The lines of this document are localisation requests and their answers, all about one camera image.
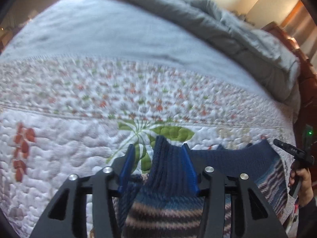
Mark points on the blue striped knit sweater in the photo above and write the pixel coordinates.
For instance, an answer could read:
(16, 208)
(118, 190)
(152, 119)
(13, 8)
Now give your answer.
(168, 158)

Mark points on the grey duvet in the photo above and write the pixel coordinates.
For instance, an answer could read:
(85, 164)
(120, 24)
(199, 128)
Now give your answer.
(235, 42)

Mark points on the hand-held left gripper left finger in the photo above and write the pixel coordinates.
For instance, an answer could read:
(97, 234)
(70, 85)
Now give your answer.
(127, 168)

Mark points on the beige curtain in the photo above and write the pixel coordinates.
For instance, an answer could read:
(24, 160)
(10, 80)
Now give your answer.
(302, 24)

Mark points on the floral quilted bedspread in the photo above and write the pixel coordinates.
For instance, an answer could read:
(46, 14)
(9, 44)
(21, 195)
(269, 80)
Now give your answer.
(74, 133)

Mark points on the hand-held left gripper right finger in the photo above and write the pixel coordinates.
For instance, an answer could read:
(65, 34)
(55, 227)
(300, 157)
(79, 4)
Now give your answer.
(189, 168)

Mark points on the person's right hand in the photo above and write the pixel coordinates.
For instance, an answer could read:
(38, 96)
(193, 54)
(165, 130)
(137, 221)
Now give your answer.
(305, 186)

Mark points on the person's right forearm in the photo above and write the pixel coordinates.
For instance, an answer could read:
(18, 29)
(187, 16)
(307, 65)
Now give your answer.
(307, 220)

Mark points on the red wooden headboard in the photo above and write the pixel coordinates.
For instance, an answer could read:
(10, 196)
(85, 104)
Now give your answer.
(307, 91)

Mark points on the bed with grey sheet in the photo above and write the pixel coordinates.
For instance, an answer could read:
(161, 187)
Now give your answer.
(99, 29)

